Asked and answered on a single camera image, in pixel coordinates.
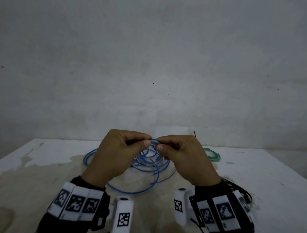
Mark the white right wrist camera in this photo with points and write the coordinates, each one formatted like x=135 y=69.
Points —
x=181 y=206

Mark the bundle of black cable ties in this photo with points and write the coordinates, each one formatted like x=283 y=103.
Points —
x=244 y=192

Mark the person's right hand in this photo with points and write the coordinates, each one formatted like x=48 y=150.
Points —
x=189 y=160

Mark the black left wristband with markers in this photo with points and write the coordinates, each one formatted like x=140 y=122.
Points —
x=76 y=206

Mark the black right wristband with markers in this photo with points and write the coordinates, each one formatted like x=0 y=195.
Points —
x=223 y=208

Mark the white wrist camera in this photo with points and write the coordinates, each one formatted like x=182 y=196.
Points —
x=181 y=206
x=123 y=213

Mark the person's left hand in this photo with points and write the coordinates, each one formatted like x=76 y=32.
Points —
x=115 y=156

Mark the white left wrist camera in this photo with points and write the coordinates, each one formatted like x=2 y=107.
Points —
x=123 y=213

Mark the black wristband with markers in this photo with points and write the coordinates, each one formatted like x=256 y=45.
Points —
x=76 y=206
x=223 y=208

